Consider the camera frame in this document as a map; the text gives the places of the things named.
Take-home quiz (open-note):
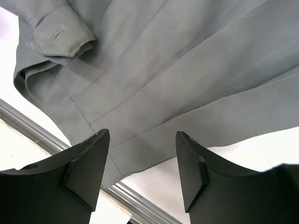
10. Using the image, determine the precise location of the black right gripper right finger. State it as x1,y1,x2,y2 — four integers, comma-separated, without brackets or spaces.
176,132,299,224

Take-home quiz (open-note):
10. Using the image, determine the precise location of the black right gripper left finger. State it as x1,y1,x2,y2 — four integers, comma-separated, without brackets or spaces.
0,129,110,224

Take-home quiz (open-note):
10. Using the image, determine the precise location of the grey pleated skirt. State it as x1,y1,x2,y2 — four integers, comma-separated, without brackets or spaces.
0,0,299,187

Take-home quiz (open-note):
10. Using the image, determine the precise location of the aluminium table edge rail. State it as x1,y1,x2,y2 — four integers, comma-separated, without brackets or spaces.
0,100,181,224

